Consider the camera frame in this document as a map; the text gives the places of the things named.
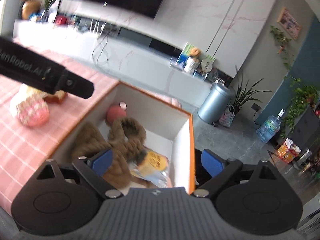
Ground brown knitted scarf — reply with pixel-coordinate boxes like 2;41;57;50
71;117;146;189

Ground blue water bottle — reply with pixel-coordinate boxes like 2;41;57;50
256;109;285;143

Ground orange cardboard box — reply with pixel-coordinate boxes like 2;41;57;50
50;83;195;194

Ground white wifi router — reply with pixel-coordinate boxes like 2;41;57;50
85;19;108;36

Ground potted green plant right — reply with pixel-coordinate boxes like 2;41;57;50
231;65;272;115

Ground potted green plant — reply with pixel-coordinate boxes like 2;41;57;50
40;0;56;23
231;65;272;115

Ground grey metal bin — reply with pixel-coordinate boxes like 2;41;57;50
197;83;235;125

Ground white tv cabinet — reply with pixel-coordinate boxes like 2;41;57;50
13;20;211;108

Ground framed wall picture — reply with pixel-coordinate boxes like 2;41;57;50
277;7;302;40

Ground colourful gift box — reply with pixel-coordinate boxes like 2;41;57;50
276;138;301;164

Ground pink checked tablecloth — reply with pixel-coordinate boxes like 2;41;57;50
1;39;119;213

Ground pink ball toy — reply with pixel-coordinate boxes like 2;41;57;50
106;102;127;125

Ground hanging ivy plant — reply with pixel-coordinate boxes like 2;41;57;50
270;25;295;70

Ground potted green plant left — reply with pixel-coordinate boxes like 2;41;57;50
40;0;56;23

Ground snack bag yellow label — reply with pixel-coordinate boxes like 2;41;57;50
128;148;172;188

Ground teddy bear on cups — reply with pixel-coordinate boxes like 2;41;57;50
184;47;201;74

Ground golden vase dried flowers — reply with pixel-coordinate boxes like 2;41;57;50
21;0;41;20

